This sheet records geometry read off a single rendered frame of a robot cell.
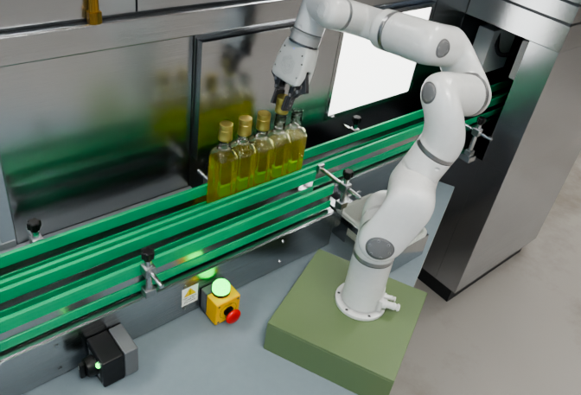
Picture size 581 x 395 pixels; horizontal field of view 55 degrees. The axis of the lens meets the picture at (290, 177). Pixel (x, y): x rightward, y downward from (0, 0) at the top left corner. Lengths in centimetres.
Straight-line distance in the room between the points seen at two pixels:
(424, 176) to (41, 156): 83
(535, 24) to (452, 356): 134
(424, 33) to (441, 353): 166
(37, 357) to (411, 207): 80
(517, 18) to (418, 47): 102
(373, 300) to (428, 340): 122
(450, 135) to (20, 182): 92
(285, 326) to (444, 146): 54
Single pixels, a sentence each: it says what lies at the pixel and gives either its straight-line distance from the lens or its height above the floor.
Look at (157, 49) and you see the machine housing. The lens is 136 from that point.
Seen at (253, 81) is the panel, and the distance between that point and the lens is 153.
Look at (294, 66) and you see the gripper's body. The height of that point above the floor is 129.
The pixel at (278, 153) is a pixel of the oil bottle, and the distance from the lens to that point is 150.
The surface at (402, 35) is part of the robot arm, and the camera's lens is 117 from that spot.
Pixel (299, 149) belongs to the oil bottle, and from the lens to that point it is 155.
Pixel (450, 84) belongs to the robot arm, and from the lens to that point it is 108.
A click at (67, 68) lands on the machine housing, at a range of 129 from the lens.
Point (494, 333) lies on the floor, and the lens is 271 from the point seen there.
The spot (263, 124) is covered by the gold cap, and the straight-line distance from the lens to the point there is 142.
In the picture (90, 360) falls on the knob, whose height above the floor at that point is 82.
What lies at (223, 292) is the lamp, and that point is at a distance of 137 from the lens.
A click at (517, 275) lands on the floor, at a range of 306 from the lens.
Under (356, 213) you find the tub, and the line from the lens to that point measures 175.
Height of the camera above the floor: 185
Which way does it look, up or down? 35 degrees down
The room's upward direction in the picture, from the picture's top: 9 degrees clockwise
